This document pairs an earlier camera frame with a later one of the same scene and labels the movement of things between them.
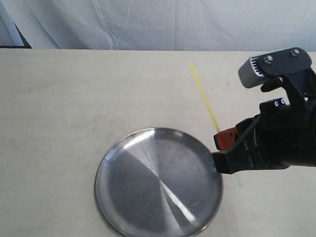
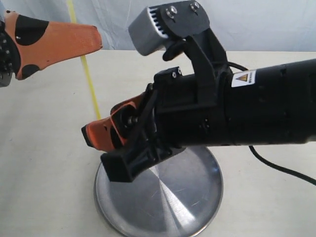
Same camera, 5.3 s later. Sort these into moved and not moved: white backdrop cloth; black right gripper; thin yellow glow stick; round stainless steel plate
Moved: black right gripper; thin yellow glow stick
Not moved: white backdrop cloth; round stainless steel plate
